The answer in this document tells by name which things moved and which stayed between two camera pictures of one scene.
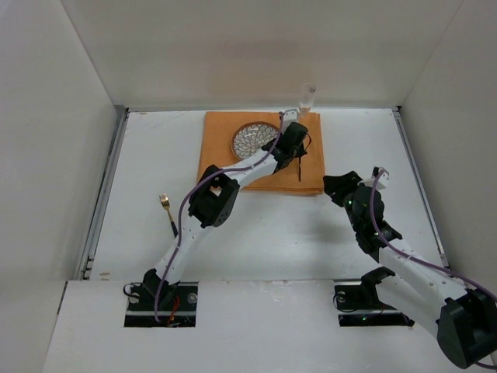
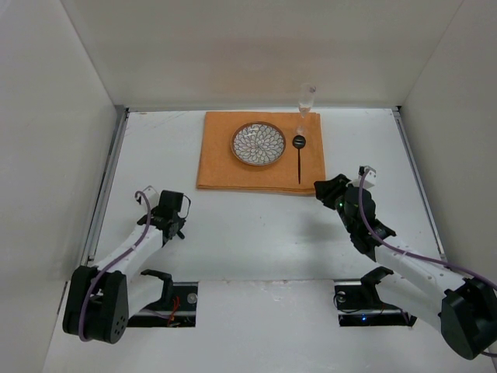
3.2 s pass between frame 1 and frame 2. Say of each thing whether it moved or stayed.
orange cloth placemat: stayed
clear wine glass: stayed
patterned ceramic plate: stayed
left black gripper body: moved
